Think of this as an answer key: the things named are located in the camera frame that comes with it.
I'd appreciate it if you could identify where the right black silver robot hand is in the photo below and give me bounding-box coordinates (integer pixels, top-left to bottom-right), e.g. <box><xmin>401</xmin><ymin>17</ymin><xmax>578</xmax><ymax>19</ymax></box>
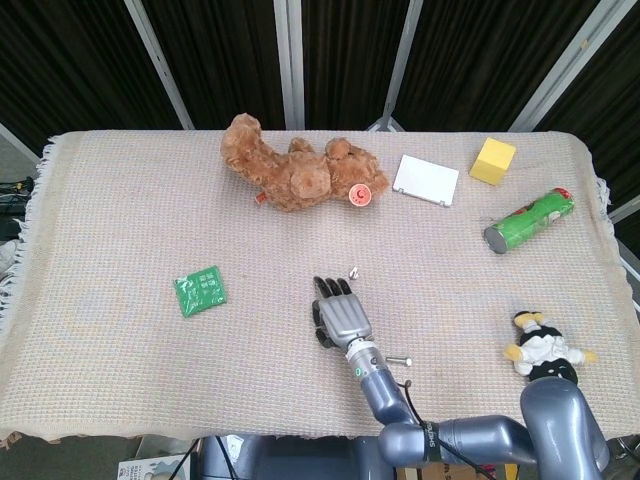
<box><xmin>312</xmin><ymin>275</ymin><xmax>374</xmax><ymax>351</ymax></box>

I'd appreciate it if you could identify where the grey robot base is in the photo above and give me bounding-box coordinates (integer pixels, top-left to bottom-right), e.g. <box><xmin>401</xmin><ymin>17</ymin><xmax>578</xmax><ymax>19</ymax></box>
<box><xmin>197</xmin><ymin>434</ymin><xmax>391</xmax><ymax>480</ymax></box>

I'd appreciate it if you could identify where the green foil sachet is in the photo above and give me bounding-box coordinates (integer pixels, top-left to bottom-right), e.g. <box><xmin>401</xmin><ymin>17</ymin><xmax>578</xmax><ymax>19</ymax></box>
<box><xmin>173</xmin><ymin>265</ymin><xmax>229</xmax><ymax>319</ymax></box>

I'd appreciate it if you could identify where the white flat plastic case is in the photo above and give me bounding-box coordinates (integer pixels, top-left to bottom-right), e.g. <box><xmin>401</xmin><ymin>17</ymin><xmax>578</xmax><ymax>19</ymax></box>
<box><xmin>392</xmin><ymin>154</ymin><xmax>460</xmax><ymax>209</ymax></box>

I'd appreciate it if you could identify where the brown teddy bear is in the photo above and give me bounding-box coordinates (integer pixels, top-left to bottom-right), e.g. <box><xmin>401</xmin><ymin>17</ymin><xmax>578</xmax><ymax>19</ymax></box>
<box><xmin>221</xmin><ymin>113</ymin><xmax>392</xmax><ymax>214</ymax></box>

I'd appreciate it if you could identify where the brown cardboard box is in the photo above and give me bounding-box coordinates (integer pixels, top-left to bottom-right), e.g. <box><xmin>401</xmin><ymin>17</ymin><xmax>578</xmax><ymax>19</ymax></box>
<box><xmin>394</xmin><ymin>462</ymin><xmax>481</xmax><ymax>480</ymax></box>

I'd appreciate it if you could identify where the black white plush doll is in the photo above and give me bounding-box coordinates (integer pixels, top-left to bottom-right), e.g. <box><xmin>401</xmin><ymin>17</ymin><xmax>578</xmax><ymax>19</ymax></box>
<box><xmin>502</xmin><ymin>309</ymin><xmax>599</xmax><ymax>385</ymax></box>

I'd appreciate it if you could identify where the beige woven tablecloth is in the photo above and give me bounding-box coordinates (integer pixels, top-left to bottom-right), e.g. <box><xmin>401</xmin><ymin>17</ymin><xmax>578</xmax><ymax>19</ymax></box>
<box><xmin>0</xmin><ymin>129</ymin><xmax>640</xmax><ymax>446</ymax></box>

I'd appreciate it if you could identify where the green chips can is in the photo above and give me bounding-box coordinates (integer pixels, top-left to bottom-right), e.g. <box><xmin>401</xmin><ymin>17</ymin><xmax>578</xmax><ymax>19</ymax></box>
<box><xmin>482</xmin><ymin>187</ymin><xmax>576</xmax><ymax>256</ymax></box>

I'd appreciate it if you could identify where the yellow foam cube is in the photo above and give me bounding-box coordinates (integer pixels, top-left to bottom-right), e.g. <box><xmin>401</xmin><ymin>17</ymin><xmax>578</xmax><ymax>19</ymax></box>
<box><xmin>468</xmin><ymin>137</ymin><xmax>518</xmax><ymax>187</ymax></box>

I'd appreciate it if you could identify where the printed white booklet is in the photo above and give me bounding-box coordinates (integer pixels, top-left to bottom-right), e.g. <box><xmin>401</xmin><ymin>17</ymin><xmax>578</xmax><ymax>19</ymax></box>
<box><xmin>117</xmin><ymin>452</ymin><xmax>194</xmax><ymax>480</ymax></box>

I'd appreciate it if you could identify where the black curtain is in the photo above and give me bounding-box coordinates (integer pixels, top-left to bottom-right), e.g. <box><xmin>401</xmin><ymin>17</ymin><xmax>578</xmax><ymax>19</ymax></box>
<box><xmin>0</xmin><ymin>0</ymin><xmax>640</xmax><ymax>211</ymax></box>

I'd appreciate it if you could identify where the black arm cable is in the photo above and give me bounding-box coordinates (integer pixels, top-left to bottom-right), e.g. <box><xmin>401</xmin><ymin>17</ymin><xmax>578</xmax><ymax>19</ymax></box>
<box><xmin>399</xmin><ymin>379</ymin><xmax>494</xmax><ymax>480</ymax></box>

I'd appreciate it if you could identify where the black floor cable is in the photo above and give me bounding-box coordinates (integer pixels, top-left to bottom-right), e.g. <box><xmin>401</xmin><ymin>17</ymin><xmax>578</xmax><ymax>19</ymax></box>
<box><xmin>172</xmin><ymin>439</ymin><xmax>201</xmax><ymax>480</ymax></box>

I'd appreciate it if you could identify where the grey metal frame post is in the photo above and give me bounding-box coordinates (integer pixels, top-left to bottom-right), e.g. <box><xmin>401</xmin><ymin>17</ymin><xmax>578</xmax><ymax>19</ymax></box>
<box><xmin>509</xmin><ymin>0</ymin><xmax>629</xmax><ymax>132</ymax></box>
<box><xmin>0</xmin><ymin>122</ymin><xmax>41</xmax><ymax>166</ymax></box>
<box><xmin>123</xmin><ymin>0</ymin><xmax>195</xmax><ymax>130</ymax></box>
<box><xmin>367</xmin><ymin>0</ymin><xmax>425</xmax><ymax>132</ymax></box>
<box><xmin>272</xmin><ymin>0</ymin><xmax>306</xmax><ymax>130</ymax></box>
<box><xmin>607</xmin><ymin>194</ymin><xmax>640</xmax><ymax>224</ymax></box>

